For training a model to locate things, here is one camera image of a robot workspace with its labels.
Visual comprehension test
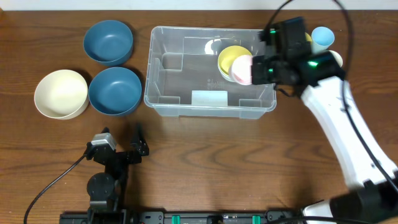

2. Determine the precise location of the pink cup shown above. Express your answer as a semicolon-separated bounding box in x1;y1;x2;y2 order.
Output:
229;55;252;85

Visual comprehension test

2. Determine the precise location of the small yellow bowl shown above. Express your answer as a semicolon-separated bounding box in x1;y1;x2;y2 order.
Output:
217;45;252;77

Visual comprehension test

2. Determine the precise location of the cream cup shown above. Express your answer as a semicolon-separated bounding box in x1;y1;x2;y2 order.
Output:
329;50;343;67

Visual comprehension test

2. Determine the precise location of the small white bowl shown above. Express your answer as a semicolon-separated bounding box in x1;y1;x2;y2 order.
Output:
218;67;234;82

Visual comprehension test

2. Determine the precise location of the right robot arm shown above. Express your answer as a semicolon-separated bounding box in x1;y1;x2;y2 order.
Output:
251;51;397;223

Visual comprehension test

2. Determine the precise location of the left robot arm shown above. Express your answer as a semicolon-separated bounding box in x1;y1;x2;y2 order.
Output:
84;124;149;223

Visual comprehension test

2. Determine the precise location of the clear plastic storage container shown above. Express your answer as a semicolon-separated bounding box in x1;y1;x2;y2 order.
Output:
144;26;277;119

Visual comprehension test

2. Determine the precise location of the near blue bowl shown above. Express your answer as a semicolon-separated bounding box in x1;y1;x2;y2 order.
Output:
88;67;142;116

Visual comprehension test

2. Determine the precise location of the blue bowl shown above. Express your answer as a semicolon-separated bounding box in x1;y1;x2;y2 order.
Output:
83;20;134;67
88;67;142;116

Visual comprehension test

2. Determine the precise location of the far yellow cup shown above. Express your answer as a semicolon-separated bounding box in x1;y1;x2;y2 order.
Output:
305;33;312;42

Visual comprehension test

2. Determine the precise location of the light blue cup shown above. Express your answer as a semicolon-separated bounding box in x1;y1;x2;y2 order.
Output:
311;27;335;54

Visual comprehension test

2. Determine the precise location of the large cream bowl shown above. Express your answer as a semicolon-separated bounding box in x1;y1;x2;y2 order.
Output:
34;70;89;119

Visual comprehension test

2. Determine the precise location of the far blue bowl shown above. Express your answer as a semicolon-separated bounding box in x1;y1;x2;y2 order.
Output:
83;20;134;67

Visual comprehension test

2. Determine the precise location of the left black cable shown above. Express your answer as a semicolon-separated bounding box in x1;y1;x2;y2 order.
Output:
23;154;88;224

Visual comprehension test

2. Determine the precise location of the black cable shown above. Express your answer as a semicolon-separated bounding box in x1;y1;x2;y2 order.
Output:
266;0;398;224
23;154;88;224

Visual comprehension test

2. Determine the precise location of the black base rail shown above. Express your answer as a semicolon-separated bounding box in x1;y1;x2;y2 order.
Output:
59;210;297;224

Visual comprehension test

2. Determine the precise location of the right black cable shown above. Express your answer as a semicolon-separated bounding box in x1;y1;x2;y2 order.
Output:
266;0;398;224

